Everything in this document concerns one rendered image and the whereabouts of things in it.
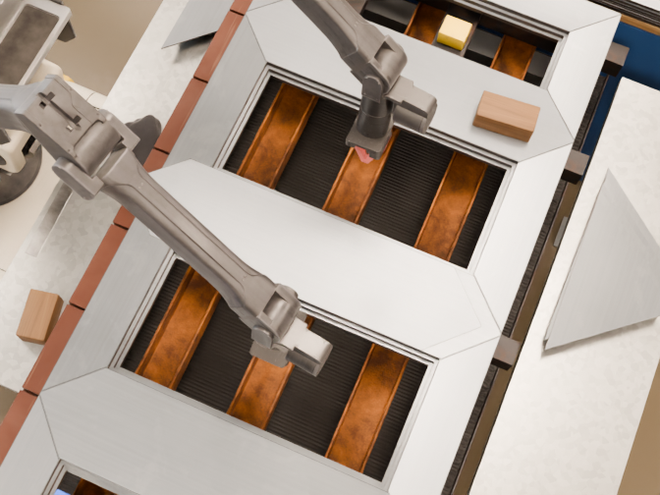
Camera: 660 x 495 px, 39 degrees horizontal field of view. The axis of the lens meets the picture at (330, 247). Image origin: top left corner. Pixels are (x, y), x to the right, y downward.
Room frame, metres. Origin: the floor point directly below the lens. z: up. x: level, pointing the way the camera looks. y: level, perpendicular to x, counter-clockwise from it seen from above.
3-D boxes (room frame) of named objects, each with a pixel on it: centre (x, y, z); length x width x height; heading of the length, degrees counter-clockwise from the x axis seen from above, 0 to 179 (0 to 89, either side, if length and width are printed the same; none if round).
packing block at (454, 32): (1.17, -0.22, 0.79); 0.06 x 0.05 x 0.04; 73
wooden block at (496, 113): (0.93, -0.33, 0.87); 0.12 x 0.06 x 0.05; 78
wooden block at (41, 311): (0.45, 0.57, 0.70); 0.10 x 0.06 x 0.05; 174
